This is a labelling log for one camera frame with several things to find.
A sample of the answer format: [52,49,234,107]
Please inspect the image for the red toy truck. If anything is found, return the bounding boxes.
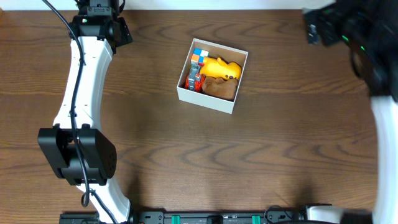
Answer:
[184,65,206,93]

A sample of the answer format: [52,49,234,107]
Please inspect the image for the brown plush toy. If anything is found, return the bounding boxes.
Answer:
[202,77,238,101]

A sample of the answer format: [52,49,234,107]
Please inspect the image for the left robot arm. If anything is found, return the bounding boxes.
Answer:
[38,0,134,223]

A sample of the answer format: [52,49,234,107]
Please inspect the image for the multicolour puzzle cube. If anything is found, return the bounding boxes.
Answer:
[190,48,209,67]

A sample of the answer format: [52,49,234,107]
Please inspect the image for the black mounting rail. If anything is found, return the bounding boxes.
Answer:
[58,207,311,224]

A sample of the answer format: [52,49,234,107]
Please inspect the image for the white cardboard box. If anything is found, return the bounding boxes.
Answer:
[177,38,249,114]

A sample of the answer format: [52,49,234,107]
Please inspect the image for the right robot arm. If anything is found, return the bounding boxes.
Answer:
[303,0,397,223]

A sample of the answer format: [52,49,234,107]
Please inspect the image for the orange rubber animal toy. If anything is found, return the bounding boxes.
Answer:
[200,57,242,80]

